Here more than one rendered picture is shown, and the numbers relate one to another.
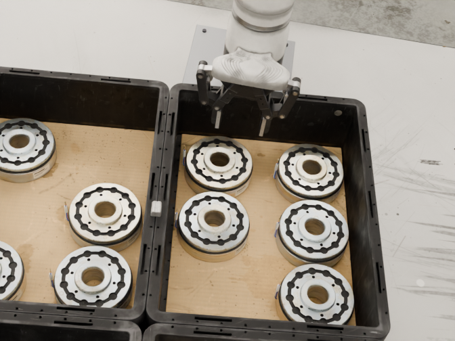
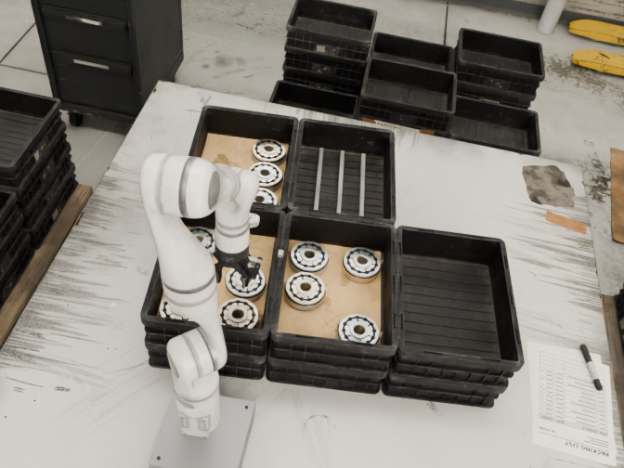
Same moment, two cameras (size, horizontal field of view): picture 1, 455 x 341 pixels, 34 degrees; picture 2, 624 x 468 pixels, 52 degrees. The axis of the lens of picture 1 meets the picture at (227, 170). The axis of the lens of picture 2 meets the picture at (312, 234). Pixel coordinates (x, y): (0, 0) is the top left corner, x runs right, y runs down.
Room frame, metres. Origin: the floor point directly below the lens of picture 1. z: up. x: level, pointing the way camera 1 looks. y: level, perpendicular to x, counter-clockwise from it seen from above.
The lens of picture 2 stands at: (1.59, 0.20, 2.20)
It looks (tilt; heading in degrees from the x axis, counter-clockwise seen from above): 48 degrees down; 182
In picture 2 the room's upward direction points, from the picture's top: 10 degrees clockwise
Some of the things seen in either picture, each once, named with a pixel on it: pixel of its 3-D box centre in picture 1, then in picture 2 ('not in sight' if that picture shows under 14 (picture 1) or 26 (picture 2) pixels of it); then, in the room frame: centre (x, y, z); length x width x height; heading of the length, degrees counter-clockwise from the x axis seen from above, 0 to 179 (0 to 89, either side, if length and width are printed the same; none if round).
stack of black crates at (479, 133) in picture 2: not in sight; (482, 151); (-0.78, 0.81, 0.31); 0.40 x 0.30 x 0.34; 89
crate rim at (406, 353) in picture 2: not in sight; (454, 292); (0.55, 0.54, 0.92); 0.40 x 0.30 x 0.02; 5
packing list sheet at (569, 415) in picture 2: not in sight; (572, 399); (0.66, 0.92, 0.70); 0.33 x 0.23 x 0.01; 179
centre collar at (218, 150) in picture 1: (219, 160); (238, 314); (0.71, 0.01, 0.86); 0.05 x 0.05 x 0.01
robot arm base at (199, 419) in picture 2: not in sight; (198, 399); (0.96, -0.01, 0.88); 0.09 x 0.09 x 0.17; 2
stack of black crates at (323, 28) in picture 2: not in sight; (327, 58); (-1.20, 0.01, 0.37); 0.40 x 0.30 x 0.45; 89
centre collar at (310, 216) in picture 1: (314, 227); not in sight; (0.62, -0.14, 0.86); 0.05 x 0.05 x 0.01
